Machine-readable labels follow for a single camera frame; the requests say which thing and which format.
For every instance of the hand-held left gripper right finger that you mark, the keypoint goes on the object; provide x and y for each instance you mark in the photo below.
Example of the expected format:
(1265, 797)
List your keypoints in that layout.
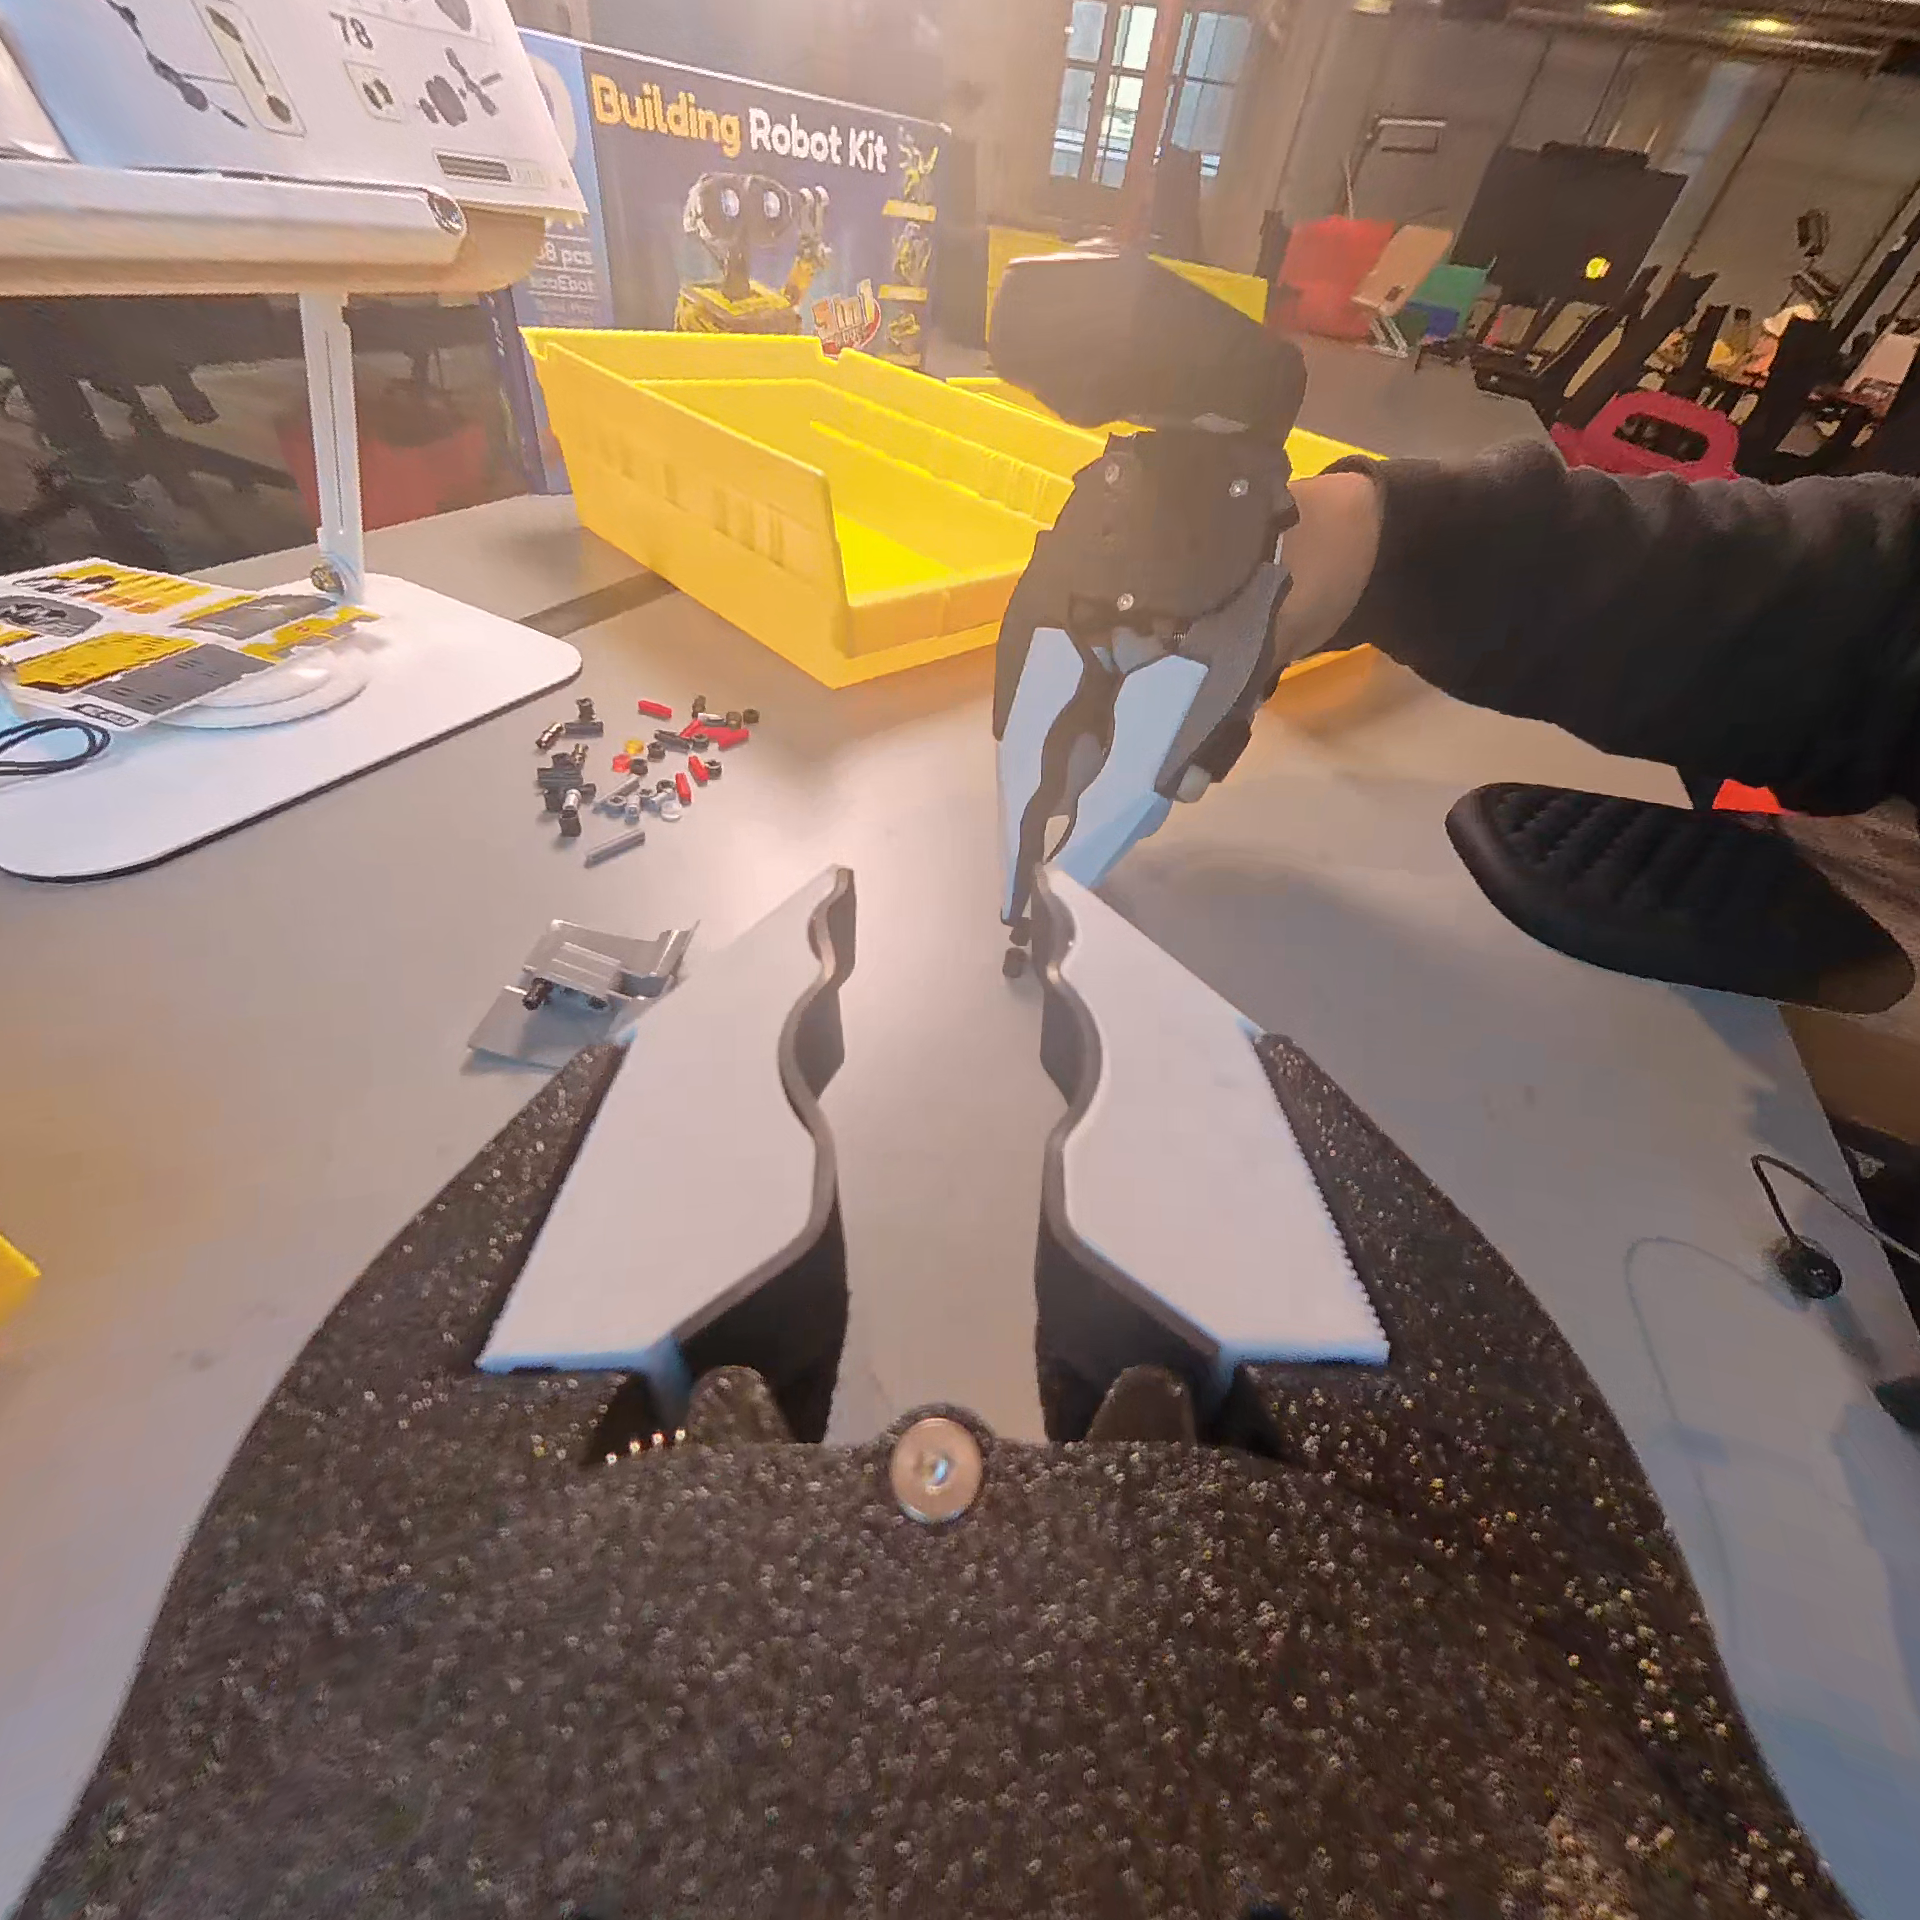
(1200, 1201)

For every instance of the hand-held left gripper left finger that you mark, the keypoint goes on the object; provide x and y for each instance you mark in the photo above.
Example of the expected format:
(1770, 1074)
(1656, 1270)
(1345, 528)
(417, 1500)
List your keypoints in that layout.
(674, 1184)

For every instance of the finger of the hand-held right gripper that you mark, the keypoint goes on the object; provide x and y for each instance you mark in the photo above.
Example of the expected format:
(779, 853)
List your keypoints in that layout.
(1147, 750)
(1035, 721)

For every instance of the yellow plastic bin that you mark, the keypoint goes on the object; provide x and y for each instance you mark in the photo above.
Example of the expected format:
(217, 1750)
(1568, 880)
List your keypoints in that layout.
(1335, 452)
(15, 1282)
(721, 480)

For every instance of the silver toy scoop part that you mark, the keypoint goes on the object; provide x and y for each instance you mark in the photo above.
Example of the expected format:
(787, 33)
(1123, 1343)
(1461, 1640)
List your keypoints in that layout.
(585, 991)

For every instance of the pile of small toy parts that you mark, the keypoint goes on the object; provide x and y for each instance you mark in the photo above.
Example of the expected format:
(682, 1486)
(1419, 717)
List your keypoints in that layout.
(645, 774)

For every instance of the person's right forearm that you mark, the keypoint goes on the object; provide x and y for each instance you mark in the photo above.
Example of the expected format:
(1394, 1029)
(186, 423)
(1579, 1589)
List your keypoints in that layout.
(1651, 600)

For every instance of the grey desk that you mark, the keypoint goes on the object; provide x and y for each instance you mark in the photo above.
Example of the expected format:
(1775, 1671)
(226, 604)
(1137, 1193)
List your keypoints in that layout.
(1500, 1126)

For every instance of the person's right hand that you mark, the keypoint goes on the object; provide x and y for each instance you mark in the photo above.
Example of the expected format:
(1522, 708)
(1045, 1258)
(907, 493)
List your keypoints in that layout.
(1335, 556)

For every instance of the stacked yellow bins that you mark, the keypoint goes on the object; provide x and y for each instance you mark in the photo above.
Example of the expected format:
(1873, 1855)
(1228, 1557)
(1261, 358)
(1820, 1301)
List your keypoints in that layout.
(1200, 284)

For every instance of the red beanbag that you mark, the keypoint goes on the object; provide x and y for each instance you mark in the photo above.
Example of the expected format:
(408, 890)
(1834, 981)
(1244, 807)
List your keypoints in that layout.
(1329, 271)

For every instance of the tan folding chair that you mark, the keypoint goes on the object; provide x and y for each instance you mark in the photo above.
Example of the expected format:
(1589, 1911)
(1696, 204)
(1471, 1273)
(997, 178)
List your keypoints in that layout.
(1402, 263)

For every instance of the red plastic crate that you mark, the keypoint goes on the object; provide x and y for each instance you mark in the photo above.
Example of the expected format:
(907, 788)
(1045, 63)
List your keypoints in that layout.
(1641, 434)

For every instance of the yellow picture toy box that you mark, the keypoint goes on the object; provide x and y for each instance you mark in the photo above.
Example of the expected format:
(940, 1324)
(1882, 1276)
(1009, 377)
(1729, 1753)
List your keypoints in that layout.
(749, 196)

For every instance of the white folding stand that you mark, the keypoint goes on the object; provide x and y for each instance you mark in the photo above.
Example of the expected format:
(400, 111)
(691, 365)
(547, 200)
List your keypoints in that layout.
(375, 674)

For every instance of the yellow grey sticker sheet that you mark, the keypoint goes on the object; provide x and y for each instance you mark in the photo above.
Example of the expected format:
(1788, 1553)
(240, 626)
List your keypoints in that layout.
(149, 646)

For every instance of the open instruction booklet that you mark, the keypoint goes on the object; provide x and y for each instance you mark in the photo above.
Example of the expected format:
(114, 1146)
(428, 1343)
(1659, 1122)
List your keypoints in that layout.
(299, 77)

